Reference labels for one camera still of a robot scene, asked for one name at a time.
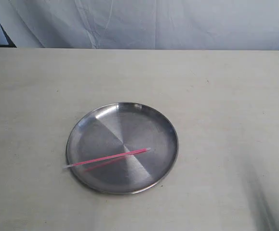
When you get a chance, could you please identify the pink glow stick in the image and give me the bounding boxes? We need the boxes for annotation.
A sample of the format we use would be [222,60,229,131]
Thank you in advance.
[63,148,151,169]

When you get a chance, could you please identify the round stainless steel plate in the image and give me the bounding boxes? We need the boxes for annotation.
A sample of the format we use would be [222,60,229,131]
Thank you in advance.
[66,103,179,194]

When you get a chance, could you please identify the white backdrop cloth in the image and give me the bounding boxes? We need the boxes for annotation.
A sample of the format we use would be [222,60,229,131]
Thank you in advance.
[0,0,279,50]

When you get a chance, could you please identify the dark frame at backdrop edge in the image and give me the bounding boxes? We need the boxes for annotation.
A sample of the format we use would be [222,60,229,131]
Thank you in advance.
[0,14,17,48]

